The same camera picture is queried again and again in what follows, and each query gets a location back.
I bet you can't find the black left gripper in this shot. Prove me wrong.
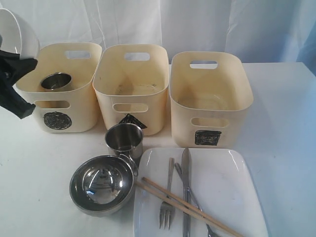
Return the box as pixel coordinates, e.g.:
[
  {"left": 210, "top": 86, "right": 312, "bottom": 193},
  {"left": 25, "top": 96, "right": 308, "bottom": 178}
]
[{"left": 0, "top": 50, "right": 38, "bottom": 119}]

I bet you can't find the steel mug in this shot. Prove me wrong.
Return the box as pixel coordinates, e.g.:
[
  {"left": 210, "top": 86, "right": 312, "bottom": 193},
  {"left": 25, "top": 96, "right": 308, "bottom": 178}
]
[
  {"left": 105, "top": 123, "right": 144, "bottom": 175},
  {"left": 40, "top": 72, "right": 73, "bottom": 92}
]

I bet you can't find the white ceramic bowl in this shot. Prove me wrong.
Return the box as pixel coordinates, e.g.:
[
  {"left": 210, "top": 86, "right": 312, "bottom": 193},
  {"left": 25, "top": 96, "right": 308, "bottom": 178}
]
[{"left": 0, "top": 8, "right": 40, "bottom": 59}]

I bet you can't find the stainless steel bowl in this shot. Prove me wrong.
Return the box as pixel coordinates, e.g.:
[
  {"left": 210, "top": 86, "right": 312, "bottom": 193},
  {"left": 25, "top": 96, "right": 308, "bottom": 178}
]
[{"left": 69, "top": 154, "right": 138, "bottom": 217}]

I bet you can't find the cream bin with circle mark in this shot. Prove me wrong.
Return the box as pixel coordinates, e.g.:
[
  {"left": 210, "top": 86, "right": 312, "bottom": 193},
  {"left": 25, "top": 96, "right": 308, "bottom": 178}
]
[{"left": 16, "top": 42, "right": 102, "bottom": 133}]

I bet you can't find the cream bin with triangle mark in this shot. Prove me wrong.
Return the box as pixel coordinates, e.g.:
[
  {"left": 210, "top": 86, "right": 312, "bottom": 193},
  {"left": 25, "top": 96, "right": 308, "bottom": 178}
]
[{"left": 92, "top": 44, "right": 169, "bottom": 136}]

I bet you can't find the steel table knife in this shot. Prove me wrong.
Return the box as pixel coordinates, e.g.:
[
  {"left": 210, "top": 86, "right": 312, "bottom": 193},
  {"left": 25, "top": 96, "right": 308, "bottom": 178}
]
[{"left": 181, "top": 148, "right": 191, "bottom": 237}]

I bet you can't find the cream bin with square mark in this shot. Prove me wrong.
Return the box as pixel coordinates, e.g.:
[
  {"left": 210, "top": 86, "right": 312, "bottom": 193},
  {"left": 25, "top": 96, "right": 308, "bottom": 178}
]
[{"left": 169, "top": 51, "right": 254, "bottom": 148}]

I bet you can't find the white rectangular plate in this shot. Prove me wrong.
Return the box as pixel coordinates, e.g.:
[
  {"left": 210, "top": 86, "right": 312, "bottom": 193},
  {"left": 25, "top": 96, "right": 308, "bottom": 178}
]
[{"left": 133, "top": 148, "right": 268, "bottom": 237}]

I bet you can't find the white backdrop curtain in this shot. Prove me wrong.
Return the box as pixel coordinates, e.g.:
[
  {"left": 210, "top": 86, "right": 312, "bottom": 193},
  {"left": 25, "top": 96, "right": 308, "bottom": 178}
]
[{"left": 0, "top": 0, "right": 316, "bottom": 71}]

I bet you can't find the upper wooden chopstick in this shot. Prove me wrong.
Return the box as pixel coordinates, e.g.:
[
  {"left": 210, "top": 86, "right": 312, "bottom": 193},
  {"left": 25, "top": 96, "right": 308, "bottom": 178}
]
[{"left": 142, "top": 176, "right": 244, "bottom": 237}]

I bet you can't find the wooden chopstick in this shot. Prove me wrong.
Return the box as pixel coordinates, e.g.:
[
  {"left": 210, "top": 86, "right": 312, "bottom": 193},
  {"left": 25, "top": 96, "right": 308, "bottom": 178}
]
[
  {"left": 135, "top": 181, "right": 242, "bottom": 237},
  {"left": 142, "top": 176, "right": 244, "bottom": 237}
]

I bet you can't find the lower wooden chopstick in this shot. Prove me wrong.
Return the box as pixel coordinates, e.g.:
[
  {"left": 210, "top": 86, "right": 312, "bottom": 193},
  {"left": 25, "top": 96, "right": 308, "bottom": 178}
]
[{"left": 135, "top": 181, "right": 242, "bottom": 237}]

